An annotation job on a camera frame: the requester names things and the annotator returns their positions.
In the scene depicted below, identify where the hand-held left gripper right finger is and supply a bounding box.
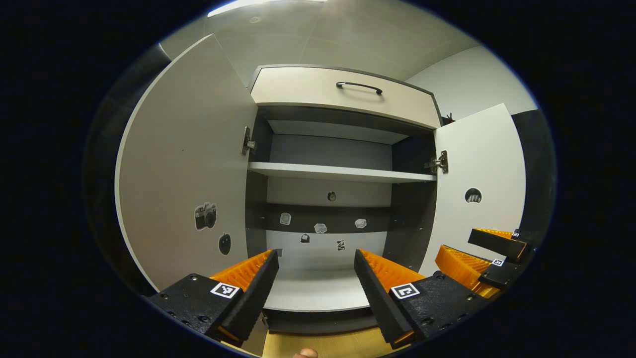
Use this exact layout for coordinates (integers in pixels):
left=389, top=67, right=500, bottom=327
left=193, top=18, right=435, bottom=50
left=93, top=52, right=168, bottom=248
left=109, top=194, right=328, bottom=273
left=354, top=249, right=490, bottom=350

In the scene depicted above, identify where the white door with camera sticker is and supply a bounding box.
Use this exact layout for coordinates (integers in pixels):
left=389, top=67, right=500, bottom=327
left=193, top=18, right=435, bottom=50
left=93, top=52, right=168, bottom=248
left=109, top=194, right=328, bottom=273
left=114, top=34, right=259, bottom=293

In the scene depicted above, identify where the black drawer handle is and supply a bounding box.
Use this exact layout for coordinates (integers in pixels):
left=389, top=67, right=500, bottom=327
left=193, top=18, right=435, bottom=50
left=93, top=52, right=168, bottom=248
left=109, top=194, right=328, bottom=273
left=336, top=81, right=384, bottom=95

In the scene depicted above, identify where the metal door hinge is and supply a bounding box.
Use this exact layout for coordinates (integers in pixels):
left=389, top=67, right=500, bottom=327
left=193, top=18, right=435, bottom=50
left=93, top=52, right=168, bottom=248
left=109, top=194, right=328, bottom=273
left=241, top=125, right=257, bottom=156
left=424, top=150, right=449, bottom=175

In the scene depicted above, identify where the white door with headphone sticker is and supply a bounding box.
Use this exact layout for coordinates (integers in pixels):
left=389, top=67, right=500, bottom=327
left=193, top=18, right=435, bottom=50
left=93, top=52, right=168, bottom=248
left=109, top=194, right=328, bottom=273
left=419, top=103, right=527, bottom=279

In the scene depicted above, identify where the white cabinet drawer front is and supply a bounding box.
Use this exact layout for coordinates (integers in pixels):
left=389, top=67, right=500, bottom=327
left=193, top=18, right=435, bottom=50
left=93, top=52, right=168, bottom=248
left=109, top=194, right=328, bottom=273
left=249, top=66, right=443, bottom=131

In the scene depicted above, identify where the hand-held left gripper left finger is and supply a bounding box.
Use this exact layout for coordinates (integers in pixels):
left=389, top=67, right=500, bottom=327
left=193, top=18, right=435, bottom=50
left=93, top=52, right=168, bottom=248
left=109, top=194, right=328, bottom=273
left=148, top=249, right=280, bottom=348

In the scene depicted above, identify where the white cabinet shelf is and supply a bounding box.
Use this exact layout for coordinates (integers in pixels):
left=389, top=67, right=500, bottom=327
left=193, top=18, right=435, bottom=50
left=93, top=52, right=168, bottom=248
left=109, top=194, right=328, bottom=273
left=247, top=162, right=438, bottom=184

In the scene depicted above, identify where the white double-door shoe cabinet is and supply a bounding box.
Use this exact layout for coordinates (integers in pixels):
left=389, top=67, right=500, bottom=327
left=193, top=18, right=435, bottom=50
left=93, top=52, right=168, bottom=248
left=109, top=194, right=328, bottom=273
left=243, top=64, right=444, bottom=335

